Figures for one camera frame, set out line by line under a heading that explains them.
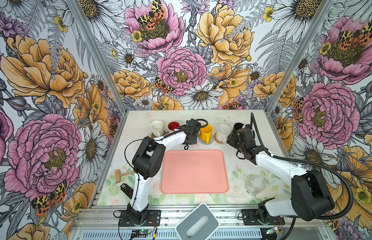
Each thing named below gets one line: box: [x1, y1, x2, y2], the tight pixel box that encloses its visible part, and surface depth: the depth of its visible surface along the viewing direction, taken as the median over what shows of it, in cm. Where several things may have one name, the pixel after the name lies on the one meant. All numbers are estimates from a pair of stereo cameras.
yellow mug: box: [199, 124, 213, 144], surface depth 99 cm
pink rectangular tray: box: [161, 149, 229, 195], surface depth 91 cm
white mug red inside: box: [167, 121, 181, 131], surface depth 104 cm
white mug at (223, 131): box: [215, 124, 231, 144], surface depth 101 cm
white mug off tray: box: [150, 120, 164, 138], surface depth 101 cm
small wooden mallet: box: [115, 169, 135, 183], surface depth 89 cm
